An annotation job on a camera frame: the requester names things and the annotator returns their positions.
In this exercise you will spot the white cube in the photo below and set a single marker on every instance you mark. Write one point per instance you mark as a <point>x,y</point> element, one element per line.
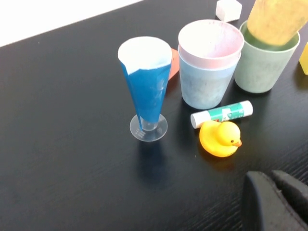
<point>227,10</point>

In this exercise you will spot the pink plastic cup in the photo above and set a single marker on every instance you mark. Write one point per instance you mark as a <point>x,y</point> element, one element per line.
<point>211,36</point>

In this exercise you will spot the green white glue stick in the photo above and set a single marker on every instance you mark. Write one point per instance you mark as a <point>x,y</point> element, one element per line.
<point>223,113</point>

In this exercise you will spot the clear cone glass blue paper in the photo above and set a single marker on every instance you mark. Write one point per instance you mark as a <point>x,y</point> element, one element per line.
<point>146,96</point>

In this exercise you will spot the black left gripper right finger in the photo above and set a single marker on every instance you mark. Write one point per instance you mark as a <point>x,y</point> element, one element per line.
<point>294,192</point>

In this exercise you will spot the yellow rubber duck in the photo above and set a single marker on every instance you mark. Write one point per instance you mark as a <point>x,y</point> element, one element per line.
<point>216,142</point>

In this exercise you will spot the light green plastic cup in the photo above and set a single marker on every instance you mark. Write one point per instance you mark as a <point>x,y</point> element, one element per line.
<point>255,72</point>

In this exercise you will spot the orange red block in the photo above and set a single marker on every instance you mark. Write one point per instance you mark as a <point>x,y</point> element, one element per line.
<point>173,67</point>

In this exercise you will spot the light blue plastic cup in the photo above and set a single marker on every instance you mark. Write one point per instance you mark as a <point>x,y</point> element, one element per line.
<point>204,89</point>

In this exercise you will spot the large yellow cube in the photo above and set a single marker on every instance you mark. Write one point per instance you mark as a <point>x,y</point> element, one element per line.
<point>304,60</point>

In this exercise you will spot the yellow plastic cup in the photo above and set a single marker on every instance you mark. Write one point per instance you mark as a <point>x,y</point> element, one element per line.
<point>272,24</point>

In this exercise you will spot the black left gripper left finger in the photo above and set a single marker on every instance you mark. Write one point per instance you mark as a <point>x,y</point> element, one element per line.
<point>262,207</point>

